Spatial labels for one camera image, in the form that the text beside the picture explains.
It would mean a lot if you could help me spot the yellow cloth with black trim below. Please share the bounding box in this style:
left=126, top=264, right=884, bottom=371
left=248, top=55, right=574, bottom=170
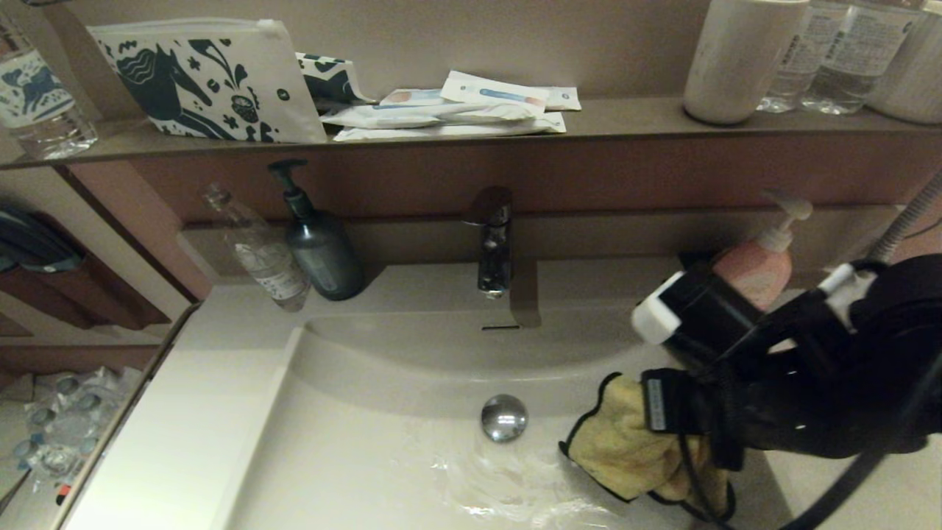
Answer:
left=559, top=372, right=737, bottom=523

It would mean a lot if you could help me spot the chrome faucet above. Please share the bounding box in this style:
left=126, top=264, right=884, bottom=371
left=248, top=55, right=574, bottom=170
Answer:
left=460, top=186, right=516, bottom=300

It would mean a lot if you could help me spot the white sink basin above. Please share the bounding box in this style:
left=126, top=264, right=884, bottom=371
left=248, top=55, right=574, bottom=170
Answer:
left=213, top=305, right=799, bottom=530

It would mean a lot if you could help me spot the pink soap pump bottle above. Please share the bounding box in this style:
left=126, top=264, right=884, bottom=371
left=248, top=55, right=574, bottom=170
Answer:
left=711, top=193, right=814, bottom=311

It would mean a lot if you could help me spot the chrome drain stopper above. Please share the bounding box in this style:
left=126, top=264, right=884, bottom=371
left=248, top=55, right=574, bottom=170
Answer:
left=481, top=394, right=529, bottom=443

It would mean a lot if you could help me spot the clear water bottle white label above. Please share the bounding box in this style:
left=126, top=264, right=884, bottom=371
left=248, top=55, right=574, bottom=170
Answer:
left=757, top=0, right=831, bottom=114
left=801, top=0, right=921, bottom=116

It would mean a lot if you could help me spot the speckled white ceramic cup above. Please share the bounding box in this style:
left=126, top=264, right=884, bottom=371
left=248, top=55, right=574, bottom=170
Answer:
left=682, top=0, right=810, bottom=125

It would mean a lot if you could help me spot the flat white packet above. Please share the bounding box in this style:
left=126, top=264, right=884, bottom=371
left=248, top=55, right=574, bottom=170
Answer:
left=333, top=113, right=567, bottom=143

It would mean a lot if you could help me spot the white sachet with blue stripe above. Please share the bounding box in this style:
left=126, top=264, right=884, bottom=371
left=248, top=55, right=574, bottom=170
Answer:
left=440, top=71, right=549, bottom=117

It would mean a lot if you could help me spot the dark grey pump bottle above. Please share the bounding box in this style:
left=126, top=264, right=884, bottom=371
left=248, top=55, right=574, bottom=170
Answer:
left=266, top=160, right=365, bottom=302

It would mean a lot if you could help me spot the long white tube packet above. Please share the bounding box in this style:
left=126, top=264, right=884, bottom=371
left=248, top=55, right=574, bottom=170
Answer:
left=322, top=102, right=534, bottom=130

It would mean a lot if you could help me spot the plain white ceramic cup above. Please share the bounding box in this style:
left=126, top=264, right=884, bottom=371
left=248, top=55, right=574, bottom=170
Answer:
left=865, top=4, right=942, bottom=124

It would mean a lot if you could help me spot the white sachet with orange print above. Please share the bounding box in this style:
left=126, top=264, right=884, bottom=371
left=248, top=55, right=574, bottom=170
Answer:
left=380, top=88, right=450, bottom=108

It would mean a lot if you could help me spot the uncapped clear plastic bottle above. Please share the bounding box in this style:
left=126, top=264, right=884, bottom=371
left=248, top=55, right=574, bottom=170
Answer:
left=204, top=184, right=313, bottom=313

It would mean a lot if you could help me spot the small horse print pouch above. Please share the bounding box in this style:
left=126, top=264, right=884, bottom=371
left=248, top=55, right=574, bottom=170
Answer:
left=294, top=53, right=376, bottom=115

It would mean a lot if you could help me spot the large horse print pouch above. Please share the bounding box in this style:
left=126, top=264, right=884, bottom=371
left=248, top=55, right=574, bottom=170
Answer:
left=86, top=18, right=328, bottom=145

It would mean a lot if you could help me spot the shrink-wrapped water bottle pack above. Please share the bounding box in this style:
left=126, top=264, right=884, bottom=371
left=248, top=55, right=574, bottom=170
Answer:
left=0, top=367, right=144, bottom=509

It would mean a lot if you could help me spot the dark grey slipper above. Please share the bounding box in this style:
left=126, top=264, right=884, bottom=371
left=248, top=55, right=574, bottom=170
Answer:
left=0, top=206, right=85, bottom=275

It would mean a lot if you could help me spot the water bottle blue animal label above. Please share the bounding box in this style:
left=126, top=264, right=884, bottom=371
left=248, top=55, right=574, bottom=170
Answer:
left=0, top=11, right=99, bottom=161

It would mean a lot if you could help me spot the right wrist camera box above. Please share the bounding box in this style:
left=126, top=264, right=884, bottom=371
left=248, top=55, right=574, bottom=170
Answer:
left=631, top=270, right=762, bottom=363

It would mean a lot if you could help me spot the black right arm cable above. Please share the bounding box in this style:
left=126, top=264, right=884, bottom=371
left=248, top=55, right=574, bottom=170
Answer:
left=677, top=353, right=942, bottom=530

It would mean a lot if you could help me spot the grey corrugated hose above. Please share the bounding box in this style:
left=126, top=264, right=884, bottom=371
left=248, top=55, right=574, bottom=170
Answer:
left=867, top=173, right=942, bottom=264

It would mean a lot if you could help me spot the brown wall shelf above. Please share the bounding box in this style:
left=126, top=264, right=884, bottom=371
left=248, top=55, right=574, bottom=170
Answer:
left=0, top=96, right=942, bottom=172

